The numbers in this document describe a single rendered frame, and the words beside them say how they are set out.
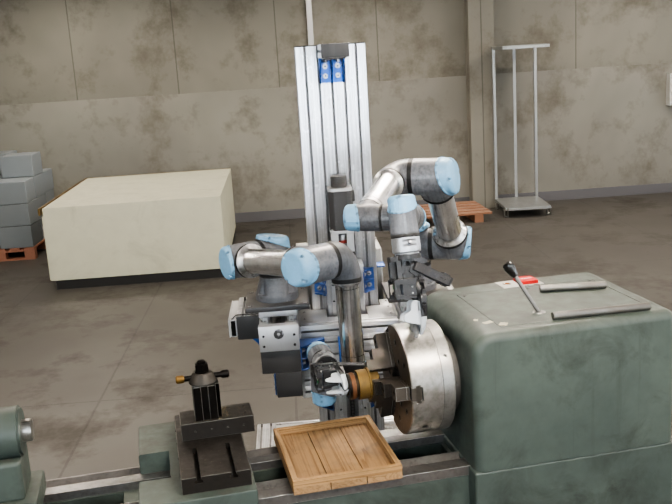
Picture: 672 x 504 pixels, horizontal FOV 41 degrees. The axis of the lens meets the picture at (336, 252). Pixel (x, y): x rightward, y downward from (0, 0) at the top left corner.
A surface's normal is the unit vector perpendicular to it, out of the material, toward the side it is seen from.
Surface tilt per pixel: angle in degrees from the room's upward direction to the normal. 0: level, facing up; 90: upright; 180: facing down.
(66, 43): 90
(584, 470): 90
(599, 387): 90
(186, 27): 90
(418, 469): 0
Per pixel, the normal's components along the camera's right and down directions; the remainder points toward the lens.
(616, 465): 0.22, 0.20
